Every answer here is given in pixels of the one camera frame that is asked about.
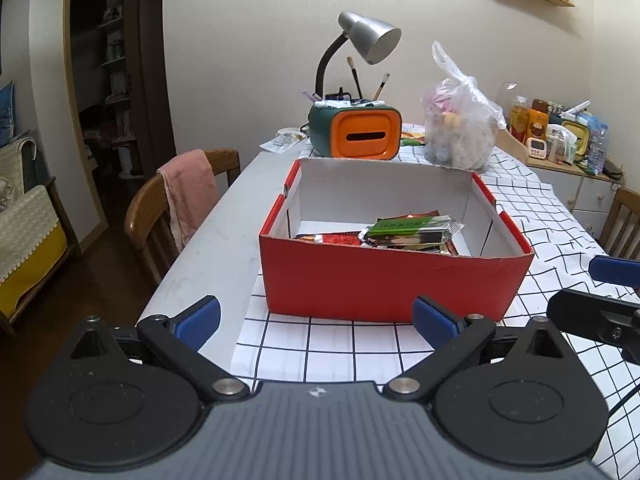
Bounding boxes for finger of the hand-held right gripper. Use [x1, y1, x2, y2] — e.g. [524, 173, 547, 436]
[546, 287, 640, 334]
[588, 254, 640, 289]

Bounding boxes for dark bookshelf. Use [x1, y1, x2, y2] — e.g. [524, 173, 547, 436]
[70, 0, 142, 182]

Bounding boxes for small white plastic bag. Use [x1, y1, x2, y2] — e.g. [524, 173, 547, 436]
[544, 124, 576, 164]

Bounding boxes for red cardboard box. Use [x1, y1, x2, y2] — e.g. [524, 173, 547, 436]
[258, 157, 535, 324]

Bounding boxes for sofa with cream cover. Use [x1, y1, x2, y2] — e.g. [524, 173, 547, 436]
[0, 134, 82, 337]

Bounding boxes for clear plastic bag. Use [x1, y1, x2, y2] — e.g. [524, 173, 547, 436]
[419, 40, 509, 171]

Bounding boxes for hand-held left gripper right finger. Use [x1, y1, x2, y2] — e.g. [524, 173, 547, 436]
[381, 296, 571, 402]

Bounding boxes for wooden chair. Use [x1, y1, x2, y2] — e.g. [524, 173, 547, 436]
[123, 148, 242, 287]
[597, 187, 640, 262]

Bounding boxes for black-and-white checkered tablecloth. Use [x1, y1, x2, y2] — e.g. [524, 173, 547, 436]
[230, 122, 640, 480]

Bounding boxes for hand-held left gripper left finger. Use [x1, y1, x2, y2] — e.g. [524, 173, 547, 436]
[69, 296, 249, 404]

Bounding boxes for silver desk lamp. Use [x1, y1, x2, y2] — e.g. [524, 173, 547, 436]
[313, 10, 403, 101]

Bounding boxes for pink towel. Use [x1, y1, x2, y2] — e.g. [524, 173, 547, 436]
[157, 149, 220, 251]

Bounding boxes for white paper packet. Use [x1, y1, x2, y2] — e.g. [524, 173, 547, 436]
[259, 127, 307, 154]

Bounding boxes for orange liquid bottle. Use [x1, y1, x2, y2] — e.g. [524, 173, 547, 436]
[509, 95, 530, 141]

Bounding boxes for clear water bottle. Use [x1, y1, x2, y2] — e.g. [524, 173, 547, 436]
[587, 124, 610, 175]

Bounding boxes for blue cushion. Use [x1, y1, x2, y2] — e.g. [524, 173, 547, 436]
[0, 80, 16, 146]

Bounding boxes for green snack packet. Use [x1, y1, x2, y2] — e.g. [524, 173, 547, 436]
[358, 214, 466, 249]

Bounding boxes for green orange desk organizer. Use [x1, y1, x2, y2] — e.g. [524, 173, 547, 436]
[307, 99, 403, 161]

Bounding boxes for red printed snack packet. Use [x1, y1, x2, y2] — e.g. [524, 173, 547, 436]
[294, 232, 364, 247]

